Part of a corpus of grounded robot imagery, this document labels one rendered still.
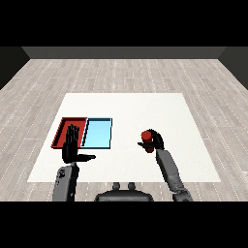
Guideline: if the dark grey robot body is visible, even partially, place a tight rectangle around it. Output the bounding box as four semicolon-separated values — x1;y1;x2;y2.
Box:
94;182;155;202

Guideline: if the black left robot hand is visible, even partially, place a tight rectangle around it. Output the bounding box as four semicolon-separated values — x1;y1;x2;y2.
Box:
61;124;97;167

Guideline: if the red shallow open box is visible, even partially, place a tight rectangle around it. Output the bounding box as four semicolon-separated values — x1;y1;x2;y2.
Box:
50;116;88;150

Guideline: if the small red can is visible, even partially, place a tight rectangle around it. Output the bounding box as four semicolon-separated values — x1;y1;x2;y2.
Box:
140;130;155;154

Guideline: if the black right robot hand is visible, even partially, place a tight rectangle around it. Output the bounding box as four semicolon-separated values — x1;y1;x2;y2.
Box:
137;129;166;151

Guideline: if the light blue shallow open box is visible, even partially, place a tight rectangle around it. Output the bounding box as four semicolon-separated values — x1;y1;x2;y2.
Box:
79;117;113;150

